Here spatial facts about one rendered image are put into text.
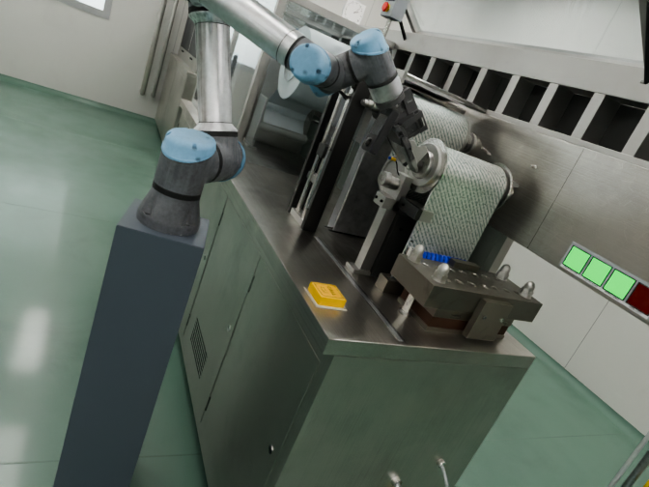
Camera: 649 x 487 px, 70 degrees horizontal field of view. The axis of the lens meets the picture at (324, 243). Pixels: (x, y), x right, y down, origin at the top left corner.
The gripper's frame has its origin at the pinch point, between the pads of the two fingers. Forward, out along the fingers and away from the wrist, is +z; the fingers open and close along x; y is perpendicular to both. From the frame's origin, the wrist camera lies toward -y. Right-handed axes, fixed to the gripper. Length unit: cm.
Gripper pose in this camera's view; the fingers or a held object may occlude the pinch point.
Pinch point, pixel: (408, 167)
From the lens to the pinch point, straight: 125.5
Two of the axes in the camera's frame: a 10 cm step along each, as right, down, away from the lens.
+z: 4.2, 7.0, 5.8
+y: 8.3, -5.6, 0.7
